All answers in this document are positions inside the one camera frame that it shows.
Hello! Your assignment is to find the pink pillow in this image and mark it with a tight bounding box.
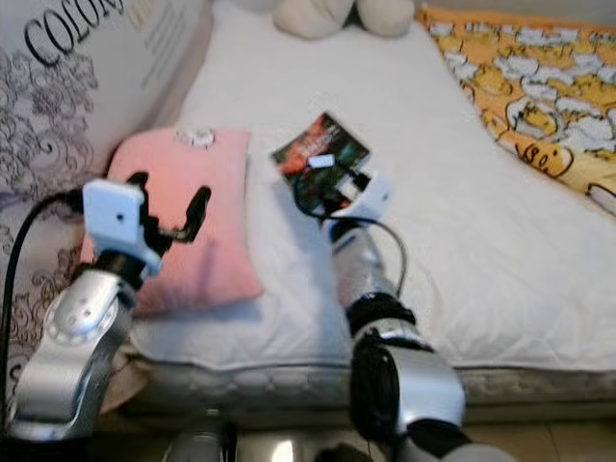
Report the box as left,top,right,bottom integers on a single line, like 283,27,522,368
91,125,264,321

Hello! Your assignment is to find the dark red green book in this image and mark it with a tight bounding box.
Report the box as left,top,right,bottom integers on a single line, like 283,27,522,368
271,112,372,217

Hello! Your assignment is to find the grey floral printed headboard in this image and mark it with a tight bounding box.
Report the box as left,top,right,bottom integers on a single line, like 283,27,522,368
0,0,215,429

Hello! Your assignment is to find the white quilted mattress pad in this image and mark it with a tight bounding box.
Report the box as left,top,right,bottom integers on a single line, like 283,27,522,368
130,0,616,374

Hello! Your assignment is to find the beige folded bolster pillow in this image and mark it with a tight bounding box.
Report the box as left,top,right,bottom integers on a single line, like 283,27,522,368
271,0,416,40

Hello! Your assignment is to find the yellow cartoon egg blanket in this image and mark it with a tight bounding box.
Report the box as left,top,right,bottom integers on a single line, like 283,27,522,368
419,5,616,215

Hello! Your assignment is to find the robot left leg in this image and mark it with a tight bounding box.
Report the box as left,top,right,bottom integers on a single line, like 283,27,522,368
162,409,238,462

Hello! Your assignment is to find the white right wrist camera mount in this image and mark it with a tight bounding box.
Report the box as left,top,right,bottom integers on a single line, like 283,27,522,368
322,175,396,237

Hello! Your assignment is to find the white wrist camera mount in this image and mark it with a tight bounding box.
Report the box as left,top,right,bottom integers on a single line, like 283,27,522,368
322,175,396,237
82,178,161,280

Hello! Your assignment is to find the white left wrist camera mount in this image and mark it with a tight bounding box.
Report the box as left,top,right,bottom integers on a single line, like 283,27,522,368
82,178,161,280

